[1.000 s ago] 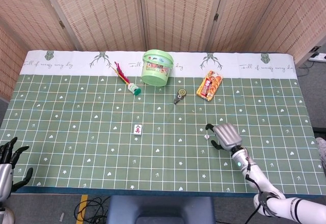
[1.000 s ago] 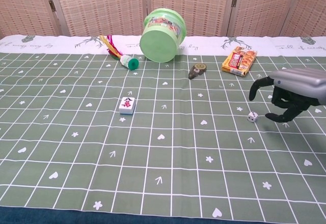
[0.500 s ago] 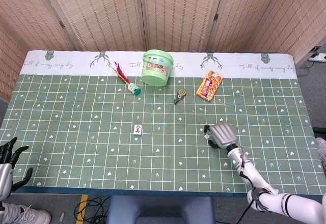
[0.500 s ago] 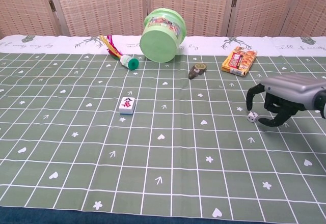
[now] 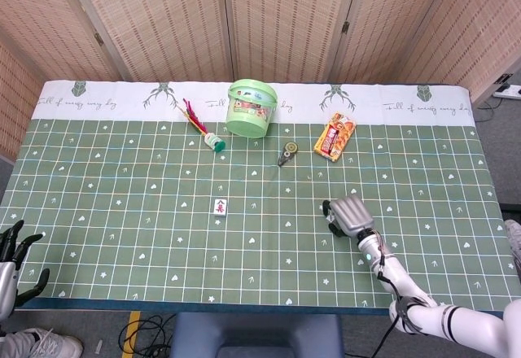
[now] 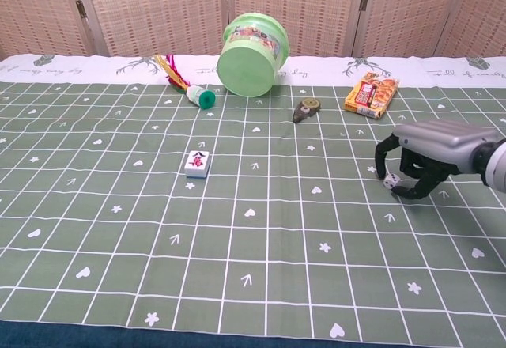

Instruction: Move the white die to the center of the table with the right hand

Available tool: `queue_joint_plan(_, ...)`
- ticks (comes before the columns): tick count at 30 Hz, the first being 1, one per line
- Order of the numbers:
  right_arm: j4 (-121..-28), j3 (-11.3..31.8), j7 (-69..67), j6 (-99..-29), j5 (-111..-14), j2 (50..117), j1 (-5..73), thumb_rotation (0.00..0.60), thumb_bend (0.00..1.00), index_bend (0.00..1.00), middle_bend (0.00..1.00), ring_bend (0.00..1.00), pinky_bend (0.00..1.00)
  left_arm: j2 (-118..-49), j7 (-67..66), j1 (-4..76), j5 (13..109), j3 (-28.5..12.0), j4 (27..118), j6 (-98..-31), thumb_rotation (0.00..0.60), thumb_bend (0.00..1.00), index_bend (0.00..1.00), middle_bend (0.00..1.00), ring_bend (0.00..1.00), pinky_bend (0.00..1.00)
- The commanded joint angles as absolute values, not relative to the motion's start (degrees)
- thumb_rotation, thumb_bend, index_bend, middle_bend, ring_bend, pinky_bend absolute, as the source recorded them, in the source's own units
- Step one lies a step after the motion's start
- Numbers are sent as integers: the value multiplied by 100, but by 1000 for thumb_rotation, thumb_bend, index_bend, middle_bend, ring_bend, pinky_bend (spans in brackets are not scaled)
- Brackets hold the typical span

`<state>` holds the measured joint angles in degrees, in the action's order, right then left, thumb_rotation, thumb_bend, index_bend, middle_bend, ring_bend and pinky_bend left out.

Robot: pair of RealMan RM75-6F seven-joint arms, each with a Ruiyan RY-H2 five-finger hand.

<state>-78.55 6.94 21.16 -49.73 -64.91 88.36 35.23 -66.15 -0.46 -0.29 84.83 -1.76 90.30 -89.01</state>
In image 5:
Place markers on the white mahjong tile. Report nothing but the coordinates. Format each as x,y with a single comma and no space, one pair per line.
220,206

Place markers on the white sneaker with laces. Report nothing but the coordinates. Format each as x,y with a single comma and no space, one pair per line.
40,343

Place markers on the orange curry box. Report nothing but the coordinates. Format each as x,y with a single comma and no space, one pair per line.
334,136

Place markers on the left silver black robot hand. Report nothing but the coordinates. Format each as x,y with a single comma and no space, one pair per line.
7,280

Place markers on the white grey sneaker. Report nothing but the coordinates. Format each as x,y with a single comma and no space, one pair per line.
514,240

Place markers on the feather shuttlecock with green base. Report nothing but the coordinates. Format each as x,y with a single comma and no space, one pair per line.
207,132

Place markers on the white power strip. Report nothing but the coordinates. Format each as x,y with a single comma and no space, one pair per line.
509,89

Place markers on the blue padded stool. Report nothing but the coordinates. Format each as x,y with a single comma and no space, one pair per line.
256,335

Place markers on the woven folding screen panel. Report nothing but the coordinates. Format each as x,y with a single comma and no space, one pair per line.
480,28
390,24
36,49
285,20
163,20

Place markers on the green grid tablecloth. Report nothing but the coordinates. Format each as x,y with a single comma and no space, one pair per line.
203,219

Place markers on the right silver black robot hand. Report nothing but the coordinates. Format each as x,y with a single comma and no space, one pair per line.
352,215

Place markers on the dark correction tape dispenser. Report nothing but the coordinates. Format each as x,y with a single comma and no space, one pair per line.
288,151

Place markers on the yellow floor tape strip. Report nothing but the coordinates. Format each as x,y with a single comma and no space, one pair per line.
131,333

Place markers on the green plastic bucket with lid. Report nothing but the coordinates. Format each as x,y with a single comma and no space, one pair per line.
250,110

